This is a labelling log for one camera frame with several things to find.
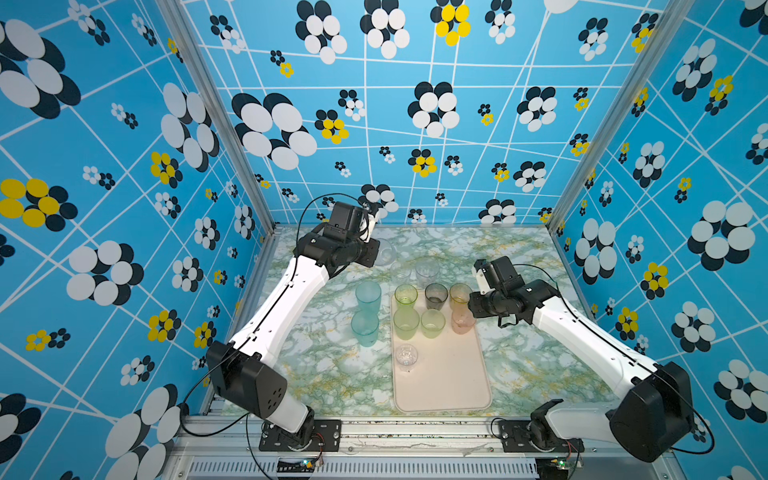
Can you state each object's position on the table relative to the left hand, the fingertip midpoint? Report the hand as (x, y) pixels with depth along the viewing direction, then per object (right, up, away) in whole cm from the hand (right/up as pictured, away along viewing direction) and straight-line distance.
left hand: (373, 245), depth 78 cm
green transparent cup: (+9, -16, +20) cm, 28 cm away
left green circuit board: (-16, -53, -8) cm, 56 cm away
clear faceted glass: (+8, -10, +24) cm, 27 cm away
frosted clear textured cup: (+3, -2, -5) cm, 6 cm away
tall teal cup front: (-3, -24, +12) cm, 27 cm away
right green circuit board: (+42, -53, -9) cm, 68 cm away
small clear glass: (+9, -32, +8) cm, 34 cm away
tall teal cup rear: (-3, -16, +15) cm, 22 cm away
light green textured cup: (+9, -24, +16) cm, 30 cm away
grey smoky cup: (+19, -16, +18) cm, 31 cm away
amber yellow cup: (+27, -15, +16) cm, 35 cm away
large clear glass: (+17, -8, +26) cm, 32 cm away
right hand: (+29, -17, +5) cm, 33 cm away
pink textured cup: (+27, -23, +13) cm, 38 cm away
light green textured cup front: (+18, -24, +14) cm, 33 cm away
